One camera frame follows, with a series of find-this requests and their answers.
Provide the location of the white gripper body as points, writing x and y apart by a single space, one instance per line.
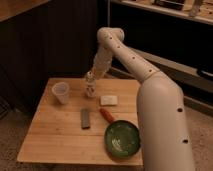
92 74

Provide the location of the small clear plastic bottle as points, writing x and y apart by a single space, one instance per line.
90 86

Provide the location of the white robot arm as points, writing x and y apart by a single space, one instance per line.
161 114

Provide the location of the white sponge block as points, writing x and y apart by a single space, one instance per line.
109 100

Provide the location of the clear plastic cup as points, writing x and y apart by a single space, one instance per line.
61 91

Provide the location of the grey rectangular bar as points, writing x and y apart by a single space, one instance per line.
85 118

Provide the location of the wooden folding table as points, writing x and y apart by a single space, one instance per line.
55 134

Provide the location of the wooden shelf with items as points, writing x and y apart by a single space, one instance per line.
195 10

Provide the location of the green pan with orange handle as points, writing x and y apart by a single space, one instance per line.
121 137

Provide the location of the metal rail frame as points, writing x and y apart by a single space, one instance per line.
182 48

